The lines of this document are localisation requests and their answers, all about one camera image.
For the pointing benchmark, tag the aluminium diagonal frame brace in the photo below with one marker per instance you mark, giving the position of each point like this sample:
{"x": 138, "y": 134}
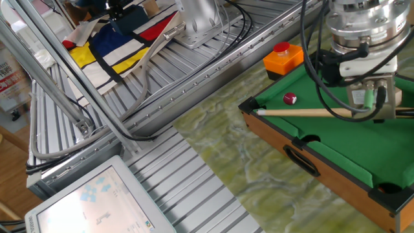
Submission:
{"x": 39, "y": 72}

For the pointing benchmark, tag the wooden pool cue black butt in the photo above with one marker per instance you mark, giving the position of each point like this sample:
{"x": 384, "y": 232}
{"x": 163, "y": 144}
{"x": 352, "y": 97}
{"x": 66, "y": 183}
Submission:
{"x": 291, "y": 112}

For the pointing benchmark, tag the dark blue box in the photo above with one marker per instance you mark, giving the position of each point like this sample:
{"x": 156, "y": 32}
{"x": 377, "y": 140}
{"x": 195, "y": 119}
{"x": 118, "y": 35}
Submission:
{"x": 129, "y": 19}

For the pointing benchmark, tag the aluminium frame post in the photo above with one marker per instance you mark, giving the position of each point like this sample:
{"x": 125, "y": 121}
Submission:
{"x": 77, "y": 81}

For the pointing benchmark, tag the white teach pendant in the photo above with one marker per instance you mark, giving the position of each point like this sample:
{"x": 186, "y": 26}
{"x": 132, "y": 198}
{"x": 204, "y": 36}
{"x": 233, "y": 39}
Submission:
{"x": 97, "y": 200}

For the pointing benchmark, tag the green marble pattern board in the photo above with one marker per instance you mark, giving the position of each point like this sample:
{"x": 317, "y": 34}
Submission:
{"x": 242, "y": 168}

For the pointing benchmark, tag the colour block cloth bag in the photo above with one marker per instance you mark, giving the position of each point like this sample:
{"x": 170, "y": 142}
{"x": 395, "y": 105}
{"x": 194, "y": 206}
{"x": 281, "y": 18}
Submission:
{"x": 106, "y": 42}

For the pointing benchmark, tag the silver Schunk gripper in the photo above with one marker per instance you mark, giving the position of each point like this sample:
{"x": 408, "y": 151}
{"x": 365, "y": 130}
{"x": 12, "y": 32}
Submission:
{"x": 389, "y": 111}

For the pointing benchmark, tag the small tan block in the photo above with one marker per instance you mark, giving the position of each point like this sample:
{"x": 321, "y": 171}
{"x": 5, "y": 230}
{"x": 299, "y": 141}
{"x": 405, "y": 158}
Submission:
{"x": 151, "y": 7}

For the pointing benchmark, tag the orange emergency stop button box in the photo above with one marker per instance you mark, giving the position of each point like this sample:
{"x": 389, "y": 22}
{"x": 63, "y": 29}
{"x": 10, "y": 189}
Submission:
{"x": 283, "y": 61}

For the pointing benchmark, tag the silver UR5 robot arm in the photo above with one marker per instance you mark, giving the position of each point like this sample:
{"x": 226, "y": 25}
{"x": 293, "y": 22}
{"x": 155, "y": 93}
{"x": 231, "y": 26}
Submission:
{"x": 365, "y": 19}

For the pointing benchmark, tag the white sign red band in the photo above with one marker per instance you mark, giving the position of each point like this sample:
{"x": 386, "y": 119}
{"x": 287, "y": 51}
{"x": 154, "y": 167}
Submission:
{"x": 13, "y": 77}

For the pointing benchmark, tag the mini green pool table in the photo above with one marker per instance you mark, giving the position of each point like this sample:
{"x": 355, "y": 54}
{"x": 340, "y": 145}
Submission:
{"x": 355, "y": 152}

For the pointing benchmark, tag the dark red pool ball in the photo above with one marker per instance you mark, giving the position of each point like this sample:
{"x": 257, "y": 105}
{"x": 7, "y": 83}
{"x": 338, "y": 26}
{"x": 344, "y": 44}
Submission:
{"x": 289, "y": 98}

